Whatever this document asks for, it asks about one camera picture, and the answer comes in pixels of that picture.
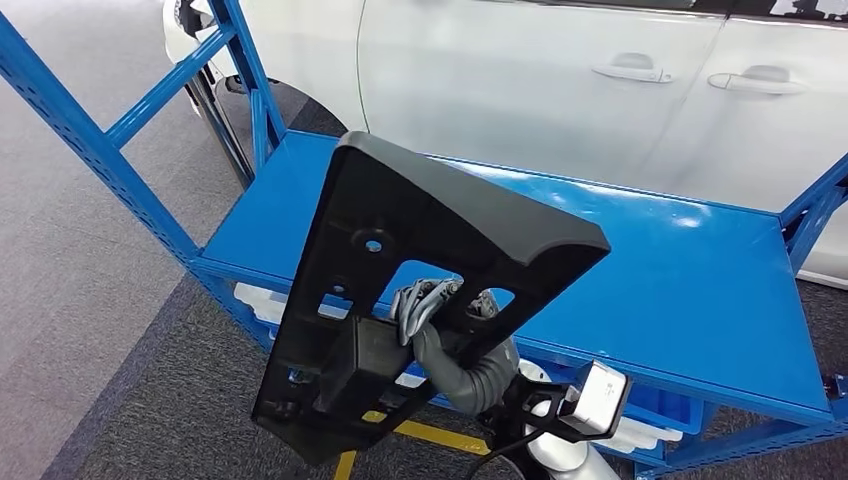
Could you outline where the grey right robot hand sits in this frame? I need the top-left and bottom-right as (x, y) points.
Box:
(389, 276), (523, 417)

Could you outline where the black plastic bracket part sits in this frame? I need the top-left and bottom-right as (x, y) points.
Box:
(250, 130), (612, 467)

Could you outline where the blue metal shelf rack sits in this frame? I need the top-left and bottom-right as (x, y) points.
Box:
(0, 0), (848, 480)

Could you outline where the white plastic bin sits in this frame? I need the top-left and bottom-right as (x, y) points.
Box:
(233, 281), (352, 326)
(596, 415), (684, 457)

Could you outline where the blue plastic bin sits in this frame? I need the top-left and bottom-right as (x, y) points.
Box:
(622, 380), (707, 435)

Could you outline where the white car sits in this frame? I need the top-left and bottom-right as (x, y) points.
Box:
(162, 0), (848, 293)

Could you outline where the dark metal pole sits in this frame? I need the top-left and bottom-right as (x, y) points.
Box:
(182, 66), (256, 190)

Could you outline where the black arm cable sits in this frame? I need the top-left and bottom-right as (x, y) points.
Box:
(463, 430), (551, 480)

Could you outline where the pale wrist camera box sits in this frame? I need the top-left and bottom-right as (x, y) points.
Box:
(480, 359), (633, 458)

